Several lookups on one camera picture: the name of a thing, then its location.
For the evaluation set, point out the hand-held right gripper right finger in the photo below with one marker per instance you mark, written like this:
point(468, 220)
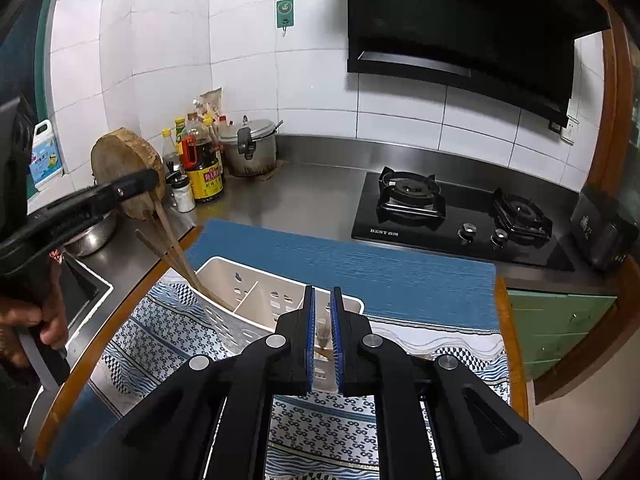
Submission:
point(337, 340)

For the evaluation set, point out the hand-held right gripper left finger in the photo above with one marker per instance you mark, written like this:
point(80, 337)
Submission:
point(311, 340)

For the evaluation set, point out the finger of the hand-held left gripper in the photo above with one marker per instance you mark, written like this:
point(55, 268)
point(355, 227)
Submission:
point(120, 187)

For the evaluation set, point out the white plastic utensil holder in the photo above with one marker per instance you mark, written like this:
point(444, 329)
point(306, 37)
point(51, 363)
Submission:
point(250, 322)

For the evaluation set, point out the wooden chopsticks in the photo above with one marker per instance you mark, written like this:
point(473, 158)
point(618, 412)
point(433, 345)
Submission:
point(170, 258)

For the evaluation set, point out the person's left hand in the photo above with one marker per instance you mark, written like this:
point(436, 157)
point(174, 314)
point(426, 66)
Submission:
point(50, 320)

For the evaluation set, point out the white blue detergent bottle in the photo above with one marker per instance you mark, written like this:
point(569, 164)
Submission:
point(45, 160)

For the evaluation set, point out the round wooden chopping board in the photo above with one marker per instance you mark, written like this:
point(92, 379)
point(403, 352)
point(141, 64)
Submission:
point(125, 155)

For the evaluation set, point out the steel colander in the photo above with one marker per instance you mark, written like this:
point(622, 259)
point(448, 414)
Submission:
point(90, 240)

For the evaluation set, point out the white shaker with black lid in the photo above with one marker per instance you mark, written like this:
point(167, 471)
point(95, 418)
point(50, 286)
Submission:
point(185, 200)

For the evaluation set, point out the blue patterned tablecloth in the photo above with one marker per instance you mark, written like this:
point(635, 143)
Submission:
point(350, 270)

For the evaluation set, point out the green bottle with yellow cap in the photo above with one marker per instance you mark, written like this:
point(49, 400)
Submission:
point(179, 130)

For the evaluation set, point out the large soy sauce bottle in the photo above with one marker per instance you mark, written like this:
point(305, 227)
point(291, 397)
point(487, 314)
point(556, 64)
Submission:
point(205, 180)

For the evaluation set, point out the black kitchen sink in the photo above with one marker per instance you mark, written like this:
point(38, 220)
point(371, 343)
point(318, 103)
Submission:
point(85, 285)

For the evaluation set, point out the clear snack bag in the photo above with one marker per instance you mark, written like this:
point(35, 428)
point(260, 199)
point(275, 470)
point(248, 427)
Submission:
point(210, 102)

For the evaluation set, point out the steel pressure cooker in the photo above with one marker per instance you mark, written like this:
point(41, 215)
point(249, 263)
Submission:
point(255, 155)

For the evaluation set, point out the black gas stove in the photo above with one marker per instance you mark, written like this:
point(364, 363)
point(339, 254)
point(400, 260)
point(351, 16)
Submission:
point(425, 230)

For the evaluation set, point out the green cabinet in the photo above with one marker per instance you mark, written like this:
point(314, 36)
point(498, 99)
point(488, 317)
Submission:
point(555, 320)

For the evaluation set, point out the black box appliance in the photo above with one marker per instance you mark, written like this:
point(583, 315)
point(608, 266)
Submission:
point(600, 230)

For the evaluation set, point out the black range hood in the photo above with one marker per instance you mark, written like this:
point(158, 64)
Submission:
point(450, 20)

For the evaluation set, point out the green wall hook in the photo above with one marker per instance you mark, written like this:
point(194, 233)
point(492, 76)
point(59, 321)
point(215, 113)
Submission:
point(284, 12)

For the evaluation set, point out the white wall socket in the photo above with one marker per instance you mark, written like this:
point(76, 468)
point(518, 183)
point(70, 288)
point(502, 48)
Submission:
point(569, 130)

